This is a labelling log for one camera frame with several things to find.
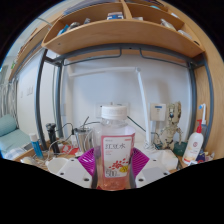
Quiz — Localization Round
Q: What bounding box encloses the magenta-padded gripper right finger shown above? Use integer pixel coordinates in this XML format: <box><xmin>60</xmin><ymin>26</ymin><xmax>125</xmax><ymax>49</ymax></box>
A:
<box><xmin>128</xmin><ymin>147</ymin><xmax>172</xmax><ymax>190</ymax></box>

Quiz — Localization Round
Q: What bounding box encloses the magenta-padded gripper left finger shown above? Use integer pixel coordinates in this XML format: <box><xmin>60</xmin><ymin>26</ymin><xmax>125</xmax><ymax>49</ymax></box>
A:
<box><xmin>56</xmin><ymin>147</ymin><xmax>100</xmax><ymax>190</ymax></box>

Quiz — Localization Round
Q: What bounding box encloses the clear drink bottle white cap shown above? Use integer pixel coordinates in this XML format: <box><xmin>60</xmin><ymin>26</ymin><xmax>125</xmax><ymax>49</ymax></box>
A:
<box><xmin>92</xmin><ymin>104</ymin><xmax>137</xmax><ymax>191</ymax></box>

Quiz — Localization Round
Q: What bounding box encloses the translucent plastic box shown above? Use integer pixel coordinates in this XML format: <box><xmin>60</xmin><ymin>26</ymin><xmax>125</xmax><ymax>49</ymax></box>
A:
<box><xmin>146</xmin><ymin>148</ymin><xmax>180</xmax><ymax>171</ymax></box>

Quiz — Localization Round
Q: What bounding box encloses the stainless steel cup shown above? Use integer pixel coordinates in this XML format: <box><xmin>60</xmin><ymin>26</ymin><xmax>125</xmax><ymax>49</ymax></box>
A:
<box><xmin>73</xmin><ymin>126</ymin><xmax>94</xmax><ymax>153</ymax></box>

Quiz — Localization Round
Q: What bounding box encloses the black electric shaver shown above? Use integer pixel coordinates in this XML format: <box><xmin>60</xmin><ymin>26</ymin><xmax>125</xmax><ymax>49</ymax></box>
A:
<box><xmin>45</xmin><ymin>122</ymin><xmax>61</xmax><ymax>154</ymax></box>

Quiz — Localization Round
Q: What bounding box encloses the blue and white tube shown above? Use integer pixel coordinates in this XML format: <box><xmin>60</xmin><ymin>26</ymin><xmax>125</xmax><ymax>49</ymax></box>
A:
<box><xmin>28</xmin><ymin>133</ymin><xmax>44</xmax><ymax>160</ymax></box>

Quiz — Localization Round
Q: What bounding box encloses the wooden tree figurine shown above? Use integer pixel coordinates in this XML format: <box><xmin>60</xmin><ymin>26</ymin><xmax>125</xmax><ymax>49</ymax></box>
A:
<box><xmin>156</xmin><ymin>101</ymin><xmax>184</xmax><ymax>151</ymax></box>

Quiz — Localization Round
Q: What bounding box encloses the white round case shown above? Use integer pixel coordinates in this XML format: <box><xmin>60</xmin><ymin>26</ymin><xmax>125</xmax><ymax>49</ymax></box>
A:
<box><xmin>19</xmin><ymin>155</ymin><xmax>38</xmax><ymax>166</ymax></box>

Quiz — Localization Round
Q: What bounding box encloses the white pump bottle red nozzle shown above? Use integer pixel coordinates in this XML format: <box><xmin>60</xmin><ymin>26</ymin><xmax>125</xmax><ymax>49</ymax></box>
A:
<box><xmin>182</xmin><ymin>119</ymin><xmax>205</xmax><ymax>165</ymax></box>

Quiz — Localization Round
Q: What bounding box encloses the teal bedding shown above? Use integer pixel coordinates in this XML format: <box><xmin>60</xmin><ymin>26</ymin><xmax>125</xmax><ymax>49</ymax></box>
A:
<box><xmin>0</xmin><ymin>114</ymin><xmax>33</xmax><ymax>158</ymax></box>

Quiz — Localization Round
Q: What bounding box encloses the white desk lamp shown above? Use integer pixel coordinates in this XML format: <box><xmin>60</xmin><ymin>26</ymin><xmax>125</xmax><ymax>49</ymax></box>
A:
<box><xmin>66</xmin><ymin>65</ymin><xmax>153</xmax><ymax>148</ymax></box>

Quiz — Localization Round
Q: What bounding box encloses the white electric toothbrush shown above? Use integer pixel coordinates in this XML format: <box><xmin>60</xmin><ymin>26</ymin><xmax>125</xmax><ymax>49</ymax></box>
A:
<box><xmin>198</xmin><ymin>103</ymin><xmax>208</xmax><ymax>141</ymax></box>

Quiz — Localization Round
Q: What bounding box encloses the wooden shelf unit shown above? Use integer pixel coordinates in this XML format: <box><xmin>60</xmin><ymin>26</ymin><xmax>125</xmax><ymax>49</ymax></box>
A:
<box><xmin>8</xmin><ymin>0</ymin><xmax>224</xmax><ymax>161</ymax></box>

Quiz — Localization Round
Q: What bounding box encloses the white wall box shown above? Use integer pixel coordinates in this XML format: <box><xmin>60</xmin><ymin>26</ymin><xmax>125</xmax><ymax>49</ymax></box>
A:
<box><xmin>149</xmin><ymin>102</ymin><xmax>167</xmax><ymax>122</ymax></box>

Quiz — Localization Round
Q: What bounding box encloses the grey metal desk frame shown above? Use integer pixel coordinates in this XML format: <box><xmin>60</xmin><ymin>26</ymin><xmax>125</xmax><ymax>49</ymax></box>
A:
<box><xmin>34</xmin><ymin>43</ymin><xmax>214</xmax><ymax>152</ymax></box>

